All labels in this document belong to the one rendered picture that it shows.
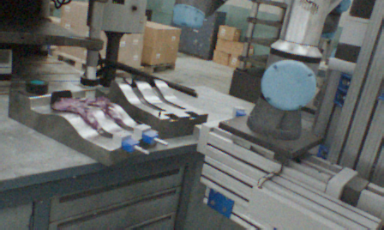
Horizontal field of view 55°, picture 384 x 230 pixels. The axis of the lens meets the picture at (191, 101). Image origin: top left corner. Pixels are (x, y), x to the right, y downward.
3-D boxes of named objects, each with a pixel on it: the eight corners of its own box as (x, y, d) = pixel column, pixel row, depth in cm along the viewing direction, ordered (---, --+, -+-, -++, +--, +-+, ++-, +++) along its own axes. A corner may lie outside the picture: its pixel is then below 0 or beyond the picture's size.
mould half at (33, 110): (156, 145, 138) (161, 118, 135) (108, 166, 115) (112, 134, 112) (63, 105, 160) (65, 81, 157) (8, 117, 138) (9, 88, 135)
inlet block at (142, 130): (170, 149, 129) (172, 136, 128) (162, 154, 125) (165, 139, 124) (141, 137, 135) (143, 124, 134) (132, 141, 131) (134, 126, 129)
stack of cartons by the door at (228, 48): (250, 70, 825) (259, 33, 803) (243, 71, 799) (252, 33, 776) (219, 61, 870) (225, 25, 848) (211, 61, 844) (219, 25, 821)
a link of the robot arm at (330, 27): (307, 34, 164) (314, 9, 161) (325, 37, 169) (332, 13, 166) (319, 37, 157) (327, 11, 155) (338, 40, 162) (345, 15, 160)
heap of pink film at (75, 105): (128, 123, 138) (131, 103, 136) (93, 133, 123) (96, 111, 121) (79, 102, 150) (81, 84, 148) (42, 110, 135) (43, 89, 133)
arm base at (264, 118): (308, 134, 106) (318, 101, 103) (285, 144, 94) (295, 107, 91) (262, 116, 114) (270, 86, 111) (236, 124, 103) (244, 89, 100)
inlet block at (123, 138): (152, 159, 120) (154, 143, 119) (142, 163, 116) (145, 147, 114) (121, 144, 126) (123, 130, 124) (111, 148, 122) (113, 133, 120)
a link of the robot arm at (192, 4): (207, 27, 96) (216, -16, 93) (198, 29, 85) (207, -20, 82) (179, 21, 97) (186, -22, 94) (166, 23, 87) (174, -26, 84)
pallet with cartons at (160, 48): (175, 69, 681) (182, 29, 661) (150, 74, 610) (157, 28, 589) (123, 54, 730) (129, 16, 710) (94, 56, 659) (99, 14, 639)
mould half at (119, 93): (204, 133, 160) (210, 103, 156) (157, 141, 142) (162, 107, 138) (139, 96, 194) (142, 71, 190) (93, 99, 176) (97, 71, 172)
